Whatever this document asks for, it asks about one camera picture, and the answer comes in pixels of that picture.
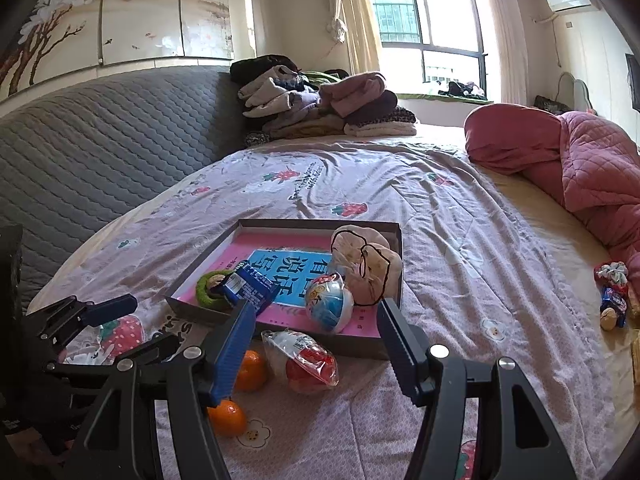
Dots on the orange tangerine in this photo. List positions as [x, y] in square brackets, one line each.
[227, 417]
[252, 370]

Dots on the strawberry printed bed sheet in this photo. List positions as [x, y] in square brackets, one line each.
[475, 285]

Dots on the white face mask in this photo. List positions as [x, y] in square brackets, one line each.
[370, 270]

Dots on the pink blue book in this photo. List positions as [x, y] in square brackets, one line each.
[290, 265]

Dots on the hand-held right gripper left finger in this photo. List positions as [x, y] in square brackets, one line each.
[232, 355]

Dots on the wall television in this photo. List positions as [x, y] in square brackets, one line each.
[634, 80]

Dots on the walnut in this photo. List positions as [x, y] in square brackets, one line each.
[217, 281]

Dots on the blue toy egg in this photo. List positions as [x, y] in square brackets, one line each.
[327, 305]

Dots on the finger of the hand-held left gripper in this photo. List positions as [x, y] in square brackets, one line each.
[145, 350]
[107, 307]

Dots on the pink quilt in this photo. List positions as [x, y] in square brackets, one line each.
[575, 160]

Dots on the floral painted wall panel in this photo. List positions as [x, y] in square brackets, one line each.
[125, 10]

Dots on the grey quilted headboard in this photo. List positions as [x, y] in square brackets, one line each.
[100, 150]

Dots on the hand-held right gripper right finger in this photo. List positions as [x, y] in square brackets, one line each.
[395, 355]

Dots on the small wrapped candies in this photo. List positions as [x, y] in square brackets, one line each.
[612, 300]

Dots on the green hair scrunchie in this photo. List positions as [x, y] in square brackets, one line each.
[202, 292]

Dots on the dark clothes on windowsill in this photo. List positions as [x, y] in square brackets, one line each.
[462, 89]

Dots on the window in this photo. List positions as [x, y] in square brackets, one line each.
[445, 20]

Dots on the pile of folded clothes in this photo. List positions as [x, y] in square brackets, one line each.
[320, 105]

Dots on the cream curtain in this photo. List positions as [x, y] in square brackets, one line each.
[502, 35]
[357, 20]

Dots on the grey cardboard box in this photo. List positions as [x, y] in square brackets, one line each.
[360, 347]

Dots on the blue cookie packet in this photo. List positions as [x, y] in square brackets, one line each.
[250, 285]

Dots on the white red toy egg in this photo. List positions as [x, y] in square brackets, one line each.
[305, 365]

